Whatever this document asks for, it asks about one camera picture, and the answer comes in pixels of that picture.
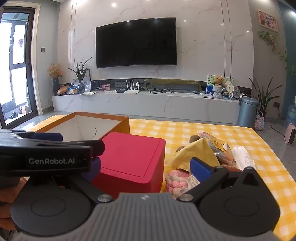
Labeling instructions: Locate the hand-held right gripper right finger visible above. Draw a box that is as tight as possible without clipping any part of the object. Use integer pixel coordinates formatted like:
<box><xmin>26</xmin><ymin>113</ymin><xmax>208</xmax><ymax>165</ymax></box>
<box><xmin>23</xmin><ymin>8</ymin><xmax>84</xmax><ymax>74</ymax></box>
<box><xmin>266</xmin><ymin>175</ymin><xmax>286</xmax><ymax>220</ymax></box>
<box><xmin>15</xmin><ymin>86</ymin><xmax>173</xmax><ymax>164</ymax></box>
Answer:
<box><xmin>177</xmin><ymin>157</ymin><xmax>264</xmax><ymax>204</ymax></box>

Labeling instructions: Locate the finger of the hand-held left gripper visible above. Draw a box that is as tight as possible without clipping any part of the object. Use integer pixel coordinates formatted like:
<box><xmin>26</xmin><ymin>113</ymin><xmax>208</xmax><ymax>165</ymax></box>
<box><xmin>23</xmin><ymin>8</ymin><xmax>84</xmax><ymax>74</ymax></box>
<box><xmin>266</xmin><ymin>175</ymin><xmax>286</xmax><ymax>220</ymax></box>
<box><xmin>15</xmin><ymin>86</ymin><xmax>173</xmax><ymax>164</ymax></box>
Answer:
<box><xmin>67</xmin><ymin>139</ymin><xmax>105</xmax><ymax>156</ymax></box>
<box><xmin>0</xmin><ymin>130</ymin><xmax>63</xmax><ymax>143</ymax></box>

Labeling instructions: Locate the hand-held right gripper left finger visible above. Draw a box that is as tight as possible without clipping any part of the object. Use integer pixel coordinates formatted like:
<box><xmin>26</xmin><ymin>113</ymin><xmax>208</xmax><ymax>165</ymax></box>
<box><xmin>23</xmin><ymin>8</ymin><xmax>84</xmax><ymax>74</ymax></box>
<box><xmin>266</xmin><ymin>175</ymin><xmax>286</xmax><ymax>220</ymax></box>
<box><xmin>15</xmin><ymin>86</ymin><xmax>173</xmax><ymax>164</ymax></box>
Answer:
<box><xmin>69</xmin><ymin>156</ymin><xmax>115</xmax><ymax>205</ymax></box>

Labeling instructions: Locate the yellow cloth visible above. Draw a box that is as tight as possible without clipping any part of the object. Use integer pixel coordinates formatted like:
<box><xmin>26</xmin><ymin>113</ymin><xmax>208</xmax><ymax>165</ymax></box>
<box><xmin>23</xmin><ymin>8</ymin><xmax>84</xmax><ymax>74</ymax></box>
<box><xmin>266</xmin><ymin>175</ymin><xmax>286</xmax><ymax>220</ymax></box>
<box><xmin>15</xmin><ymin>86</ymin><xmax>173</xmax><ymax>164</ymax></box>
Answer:
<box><xmin>165</xmin><ymin>138</ymin><xmax>221</xmax><ymax>173</ymax></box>

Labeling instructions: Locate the orange cardboard box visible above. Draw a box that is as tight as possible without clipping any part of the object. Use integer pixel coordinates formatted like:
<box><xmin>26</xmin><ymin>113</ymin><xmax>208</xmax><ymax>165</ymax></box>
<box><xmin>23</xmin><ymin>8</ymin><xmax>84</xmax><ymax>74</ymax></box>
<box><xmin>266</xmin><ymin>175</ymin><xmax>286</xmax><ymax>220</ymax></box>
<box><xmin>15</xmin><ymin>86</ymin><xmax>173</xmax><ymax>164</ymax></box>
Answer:
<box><xmin>35</xmin><ymin>112</ymin><xmax>130</xmax><ymax>142</ymax></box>

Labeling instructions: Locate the pink crochet toy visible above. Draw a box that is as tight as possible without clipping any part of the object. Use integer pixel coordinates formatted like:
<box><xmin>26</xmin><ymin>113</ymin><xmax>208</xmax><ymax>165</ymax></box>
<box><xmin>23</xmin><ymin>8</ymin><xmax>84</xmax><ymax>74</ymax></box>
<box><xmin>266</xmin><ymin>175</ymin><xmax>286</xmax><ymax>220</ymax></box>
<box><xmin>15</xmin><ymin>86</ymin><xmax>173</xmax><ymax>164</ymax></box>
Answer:
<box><xmin>165</xmin><ymin>170</ymin><xmax>201</xmax><ymax>199</ymax></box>

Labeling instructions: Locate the snack packet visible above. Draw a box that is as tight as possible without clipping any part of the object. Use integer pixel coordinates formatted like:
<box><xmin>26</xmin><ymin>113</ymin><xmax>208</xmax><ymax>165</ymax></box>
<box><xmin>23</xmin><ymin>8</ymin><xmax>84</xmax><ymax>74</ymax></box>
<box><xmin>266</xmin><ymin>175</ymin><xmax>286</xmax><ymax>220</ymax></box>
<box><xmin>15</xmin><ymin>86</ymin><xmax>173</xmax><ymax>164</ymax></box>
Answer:
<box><xmin>198</xmin><ymin>132</ymin><xmax>237</xmax><ymax>167</ymax></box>

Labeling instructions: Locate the red box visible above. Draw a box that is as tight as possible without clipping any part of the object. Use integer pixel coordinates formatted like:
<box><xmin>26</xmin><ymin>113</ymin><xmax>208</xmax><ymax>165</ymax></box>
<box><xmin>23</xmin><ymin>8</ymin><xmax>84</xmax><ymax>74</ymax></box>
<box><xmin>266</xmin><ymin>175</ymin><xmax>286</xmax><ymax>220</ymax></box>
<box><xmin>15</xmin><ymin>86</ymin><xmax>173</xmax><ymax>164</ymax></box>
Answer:
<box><xmin>91</xmin><ymin>132</ymin><xmax>166</xmax><ymax>200</ymax></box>

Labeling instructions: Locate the white crumpled tissue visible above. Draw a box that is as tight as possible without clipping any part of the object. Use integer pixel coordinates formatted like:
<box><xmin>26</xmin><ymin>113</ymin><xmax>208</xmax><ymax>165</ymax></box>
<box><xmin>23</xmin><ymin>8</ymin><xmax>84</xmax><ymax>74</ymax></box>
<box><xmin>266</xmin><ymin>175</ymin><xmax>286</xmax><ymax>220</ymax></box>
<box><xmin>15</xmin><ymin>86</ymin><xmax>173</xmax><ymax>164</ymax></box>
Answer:
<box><xmin>231</xmin><ymin>146</ymin><xmax>256</xmax><ymax>171</ymax></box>

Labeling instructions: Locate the brown gourd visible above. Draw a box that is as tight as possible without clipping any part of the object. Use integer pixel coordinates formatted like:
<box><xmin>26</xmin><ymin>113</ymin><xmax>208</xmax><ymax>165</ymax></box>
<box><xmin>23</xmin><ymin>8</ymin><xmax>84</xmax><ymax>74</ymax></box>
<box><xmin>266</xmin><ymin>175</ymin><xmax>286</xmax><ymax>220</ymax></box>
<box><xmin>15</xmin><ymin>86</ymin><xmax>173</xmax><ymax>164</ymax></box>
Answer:
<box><xmin>57</xmin><ymin>85</ymin><xmax>72</xmax><ymax>95</ymax></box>

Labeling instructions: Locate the dark vase with yellow flowers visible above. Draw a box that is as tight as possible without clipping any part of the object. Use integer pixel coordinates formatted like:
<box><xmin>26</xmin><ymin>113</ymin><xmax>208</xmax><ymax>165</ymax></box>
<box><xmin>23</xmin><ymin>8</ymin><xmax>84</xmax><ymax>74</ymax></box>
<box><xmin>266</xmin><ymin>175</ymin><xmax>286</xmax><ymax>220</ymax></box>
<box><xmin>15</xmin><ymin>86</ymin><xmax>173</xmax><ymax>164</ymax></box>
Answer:
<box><xmin>47</xmin><ymin>64</ymin><xmax>63</xmax><ymax>95</ymax></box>

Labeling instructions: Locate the white marble TV stand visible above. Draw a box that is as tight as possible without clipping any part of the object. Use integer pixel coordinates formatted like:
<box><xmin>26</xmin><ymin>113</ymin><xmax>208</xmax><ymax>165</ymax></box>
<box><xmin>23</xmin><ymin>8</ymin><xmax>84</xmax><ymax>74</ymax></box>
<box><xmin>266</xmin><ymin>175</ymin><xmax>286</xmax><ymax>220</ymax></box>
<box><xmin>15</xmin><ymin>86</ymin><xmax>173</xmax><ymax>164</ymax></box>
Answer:
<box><xmin>52</xmin><ymin>89</ymin><xmax>240</xmax><ymax>125</ymax></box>

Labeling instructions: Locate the white router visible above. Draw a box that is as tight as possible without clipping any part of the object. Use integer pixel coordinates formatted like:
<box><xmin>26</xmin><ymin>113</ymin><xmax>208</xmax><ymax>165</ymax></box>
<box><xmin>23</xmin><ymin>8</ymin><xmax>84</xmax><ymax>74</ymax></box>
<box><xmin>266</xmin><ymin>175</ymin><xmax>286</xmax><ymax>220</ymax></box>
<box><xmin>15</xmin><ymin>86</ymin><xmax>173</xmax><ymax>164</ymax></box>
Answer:
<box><xmin>124</xmin><ymin>80</ymin><xmax>140</xmax><ymax>94</ymax></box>

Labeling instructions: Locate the yellow checked tablecloth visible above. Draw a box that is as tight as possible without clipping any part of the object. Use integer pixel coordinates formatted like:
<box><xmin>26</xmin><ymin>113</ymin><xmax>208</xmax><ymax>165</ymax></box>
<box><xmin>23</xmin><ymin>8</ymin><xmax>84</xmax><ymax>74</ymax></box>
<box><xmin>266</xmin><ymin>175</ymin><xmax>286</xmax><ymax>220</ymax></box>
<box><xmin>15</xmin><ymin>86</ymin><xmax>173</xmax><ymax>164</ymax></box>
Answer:
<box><xmin>14</xmin><ymin>115</ymin><xmax>296</xmax><ymax>234</ymax></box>

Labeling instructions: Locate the green plant in glass vase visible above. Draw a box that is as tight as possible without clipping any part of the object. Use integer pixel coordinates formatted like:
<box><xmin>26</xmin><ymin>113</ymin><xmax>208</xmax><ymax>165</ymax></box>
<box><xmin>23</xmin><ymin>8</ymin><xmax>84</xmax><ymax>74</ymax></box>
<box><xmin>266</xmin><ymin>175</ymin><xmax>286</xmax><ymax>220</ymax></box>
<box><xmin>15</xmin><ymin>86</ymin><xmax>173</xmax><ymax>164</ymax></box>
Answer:
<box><xmin>68</xmin><ymin>57</ymin><xmax>92</xmax><ymax>94</ymax></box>

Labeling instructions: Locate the grey trash bin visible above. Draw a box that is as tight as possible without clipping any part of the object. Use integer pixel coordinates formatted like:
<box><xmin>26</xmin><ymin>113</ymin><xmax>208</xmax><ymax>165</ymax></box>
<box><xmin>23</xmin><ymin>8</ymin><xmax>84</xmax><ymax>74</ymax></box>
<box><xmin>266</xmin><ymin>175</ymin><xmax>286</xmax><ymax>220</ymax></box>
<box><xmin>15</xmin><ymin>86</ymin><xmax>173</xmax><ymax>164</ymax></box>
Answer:
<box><xmin>237</xmin><ymin>97</ymin><xmax>260</xmax><ymax>128</ymax></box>

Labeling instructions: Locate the sliding glass door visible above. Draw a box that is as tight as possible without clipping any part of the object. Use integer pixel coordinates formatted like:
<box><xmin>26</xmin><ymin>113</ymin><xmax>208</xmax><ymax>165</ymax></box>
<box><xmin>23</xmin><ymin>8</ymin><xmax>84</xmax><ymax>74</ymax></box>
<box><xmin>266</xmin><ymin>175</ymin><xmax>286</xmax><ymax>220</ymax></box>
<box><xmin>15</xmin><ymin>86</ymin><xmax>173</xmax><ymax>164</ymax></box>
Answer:
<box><xmin>0</xmin><ymin>7</ymin><xmax>43</xmax><ymax>131</ymax></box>

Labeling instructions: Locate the woven handbag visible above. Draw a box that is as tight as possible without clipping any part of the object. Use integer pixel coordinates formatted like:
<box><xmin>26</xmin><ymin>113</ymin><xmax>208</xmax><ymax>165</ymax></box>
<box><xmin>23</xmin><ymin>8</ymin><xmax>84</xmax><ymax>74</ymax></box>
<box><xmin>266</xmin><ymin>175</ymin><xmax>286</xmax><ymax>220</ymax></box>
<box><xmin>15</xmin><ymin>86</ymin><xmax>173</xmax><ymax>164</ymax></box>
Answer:
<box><xmin>254</xmin><ymin>110</ymin><xmax>265</xmax><ymax>131</ymax></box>

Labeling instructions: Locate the green and blue poster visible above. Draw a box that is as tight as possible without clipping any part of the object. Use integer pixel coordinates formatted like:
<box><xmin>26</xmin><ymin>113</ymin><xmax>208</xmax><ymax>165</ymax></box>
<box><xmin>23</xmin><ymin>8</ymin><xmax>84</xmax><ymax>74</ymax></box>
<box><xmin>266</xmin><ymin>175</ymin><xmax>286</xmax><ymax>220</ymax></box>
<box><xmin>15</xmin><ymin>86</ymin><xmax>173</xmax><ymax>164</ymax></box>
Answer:
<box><xmin>207</xmin><ymin>74</ymin><xmax>233</xmax><ymax>93</ymax></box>

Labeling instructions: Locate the brown teddy bear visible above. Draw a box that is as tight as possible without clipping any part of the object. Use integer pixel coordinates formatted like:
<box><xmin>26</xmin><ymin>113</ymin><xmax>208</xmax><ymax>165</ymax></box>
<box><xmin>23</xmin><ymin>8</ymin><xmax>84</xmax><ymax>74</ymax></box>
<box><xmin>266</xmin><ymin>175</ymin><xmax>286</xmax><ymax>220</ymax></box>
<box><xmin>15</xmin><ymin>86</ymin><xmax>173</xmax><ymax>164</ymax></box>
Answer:
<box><xmin>213</xmin><ymin>76</ymin><xmax>226</xmax><ymax>88</ymax></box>

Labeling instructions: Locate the potted plant with long leaves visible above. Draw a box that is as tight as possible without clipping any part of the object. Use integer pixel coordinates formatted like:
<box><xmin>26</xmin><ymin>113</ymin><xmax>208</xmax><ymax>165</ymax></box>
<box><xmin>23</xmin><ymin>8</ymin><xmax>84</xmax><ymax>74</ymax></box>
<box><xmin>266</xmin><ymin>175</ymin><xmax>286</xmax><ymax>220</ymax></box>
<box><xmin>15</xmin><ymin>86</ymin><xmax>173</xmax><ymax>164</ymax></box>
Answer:
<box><xmin>248</xmin><ymin>76</ymin><xmax>284</xmax><ymax>117</ymax></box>

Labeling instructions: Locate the pink heater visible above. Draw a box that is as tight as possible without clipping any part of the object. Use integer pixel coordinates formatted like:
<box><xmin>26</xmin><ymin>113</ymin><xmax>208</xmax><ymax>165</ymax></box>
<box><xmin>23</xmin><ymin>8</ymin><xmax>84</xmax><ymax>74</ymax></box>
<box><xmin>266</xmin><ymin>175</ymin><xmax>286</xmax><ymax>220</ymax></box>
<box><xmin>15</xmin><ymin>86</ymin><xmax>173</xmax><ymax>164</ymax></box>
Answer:
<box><xmin>284</xmin><ymin>123</ymin><xmax>296</xmax><ymax>145</ymax></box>

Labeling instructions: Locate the blue water bottle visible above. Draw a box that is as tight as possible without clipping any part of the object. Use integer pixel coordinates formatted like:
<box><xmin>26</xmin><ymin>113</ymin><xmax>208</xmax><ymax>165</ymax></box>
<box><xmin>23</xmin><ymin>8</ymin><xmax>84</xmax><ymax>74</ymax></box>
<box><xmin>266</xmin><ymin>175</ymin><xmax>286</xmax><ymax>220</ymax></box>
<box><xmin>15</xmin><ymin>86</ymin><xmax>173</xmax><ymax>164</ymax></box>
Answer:
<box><xmin>284</xmin><ymin>104</ymin><xmax>296</xmax><ymax>127</ymax></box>

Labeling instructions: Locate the black television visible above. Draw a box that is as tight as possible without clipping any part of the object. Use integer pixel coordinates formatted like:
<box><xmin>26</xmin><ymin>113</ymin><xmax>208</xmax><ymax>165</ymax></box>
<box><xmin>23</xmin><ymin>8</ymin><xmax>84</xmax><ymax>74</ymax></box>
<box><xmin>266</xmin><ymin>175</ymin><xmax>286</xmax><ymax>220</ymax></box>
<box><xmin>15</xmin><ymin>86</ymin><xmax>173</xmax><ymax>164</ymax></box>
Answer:
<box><xmin>96</xmin><ymin>18</ymin><xmax>177</xmax><ymax>69</ymax></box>

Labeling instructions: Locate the hanging vine plant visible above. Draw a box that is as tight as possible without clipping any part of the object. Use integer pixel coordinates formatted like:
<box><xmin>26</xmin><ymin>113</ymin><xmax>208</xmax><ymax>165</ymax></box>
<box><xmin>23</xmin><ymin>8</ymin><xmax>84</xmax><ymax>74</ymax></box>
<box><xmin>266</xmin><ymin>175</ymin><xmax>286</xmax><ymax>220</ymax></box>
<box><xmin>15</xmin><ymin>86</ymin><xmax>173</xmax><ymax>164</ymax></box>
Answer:
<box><xmin>258</xmin><ymin>31</ymin><xmax>296</xmax><ymax>75</ymax></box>

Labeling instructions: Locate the framed wall picture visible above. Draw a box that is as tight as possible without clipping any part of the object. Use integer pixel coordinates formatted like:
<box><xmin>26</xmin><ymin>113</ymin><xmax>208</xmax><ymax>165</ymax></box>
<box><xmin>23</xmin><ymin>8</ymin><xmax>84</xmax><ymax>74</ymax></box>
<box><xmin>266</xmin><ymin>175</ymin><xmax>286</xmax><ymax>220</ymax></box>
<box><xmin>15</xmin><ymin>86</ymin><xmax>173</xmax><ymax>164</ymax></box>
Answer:
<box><xmin>257</xmin><ymin>9</ymin><xmax>279</xmax><ymax>33</ymax></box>

